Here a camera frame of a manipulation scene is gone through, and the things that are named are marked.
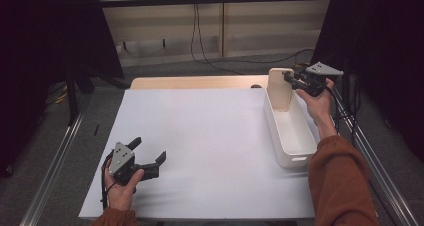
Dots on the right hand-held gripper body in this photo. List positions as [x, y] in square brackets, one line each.
[321, 69]

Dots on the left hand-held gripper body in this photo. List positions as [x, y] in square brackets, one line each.
[120, 157]

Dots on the peach phone case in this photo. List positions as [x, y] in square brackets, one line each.
[279, 89]

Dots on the white plastic storage box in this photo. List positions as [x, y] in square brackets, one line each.
[293, 136]

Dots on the person's right hand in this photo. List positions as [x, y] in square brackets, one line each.
[319, 107]

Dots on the person's left hand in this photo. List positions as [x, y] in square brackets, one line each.
[120, 196]

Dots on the small black floor piece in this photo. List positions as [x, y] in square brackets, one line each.
[96, 129]

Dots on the black table grommet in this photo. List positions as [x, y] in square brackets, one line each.
[256, 86]

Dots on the white table mat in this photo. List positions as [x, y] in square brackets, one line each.
[216, 179]

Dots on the black curtain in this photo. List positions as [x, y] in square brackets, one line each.
[40, 52]
[383, 52]

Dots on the black metal stand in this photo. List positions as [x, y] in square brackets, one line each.
[72, 99]

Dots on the black horizontal bar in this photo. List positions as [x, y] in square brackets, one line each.
[216, 0]

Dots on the aluminium floor rail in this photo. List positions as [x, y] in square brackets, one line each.
[50, 176]
[383, 172]

